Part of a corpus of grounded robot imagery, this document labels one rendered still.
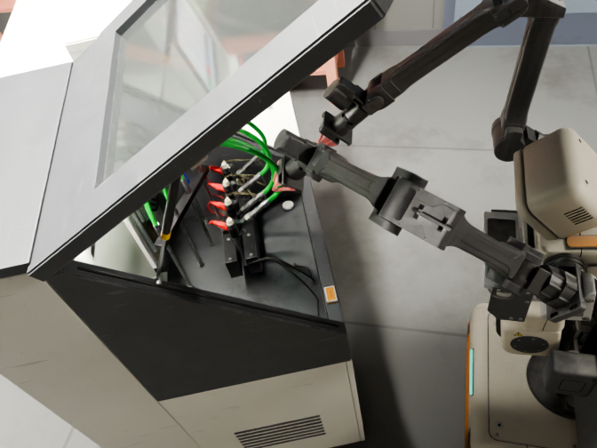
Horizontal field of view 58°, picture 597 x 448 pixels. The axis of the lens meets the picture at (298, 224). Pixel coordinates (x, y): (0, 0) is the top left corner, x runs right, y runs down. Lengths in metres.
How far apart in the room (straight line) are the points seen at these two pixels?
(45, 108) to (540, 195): 1.19
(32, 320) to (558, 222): 1.16
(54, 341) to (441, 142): 2.51
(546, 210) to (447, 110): 2.35
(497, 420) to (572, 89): 2.30
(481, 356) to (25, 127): 1.71
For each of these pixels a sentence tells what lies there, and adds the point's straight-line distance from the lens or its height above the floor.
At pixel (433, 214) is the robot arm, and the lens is 0.92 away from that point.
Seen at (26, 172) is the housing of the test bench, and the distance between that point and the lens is 1.35.
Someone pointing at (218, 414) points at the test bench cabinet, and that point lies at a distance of 1.83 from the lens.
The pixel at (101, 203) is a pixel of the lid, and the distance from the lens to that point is 1.02.
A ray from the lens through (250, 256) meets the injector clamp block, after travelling 1.63.
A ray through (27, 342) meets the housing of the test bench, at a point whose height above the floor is 1.23.
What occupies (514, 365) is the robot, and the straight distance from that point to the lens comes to 2.22.
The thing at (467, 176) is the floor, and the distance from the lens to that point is 3.15.
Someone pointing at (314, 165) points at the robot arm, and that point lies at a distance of 1.27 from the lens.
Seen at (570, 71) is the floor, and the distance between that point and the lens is 3.95.
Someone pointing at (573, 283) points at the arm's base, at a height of 1.22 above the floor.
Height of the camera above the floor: 2.26
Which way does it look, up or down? 50 degrees down
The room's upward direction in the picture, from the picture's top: 13 degrees counter-clockwise
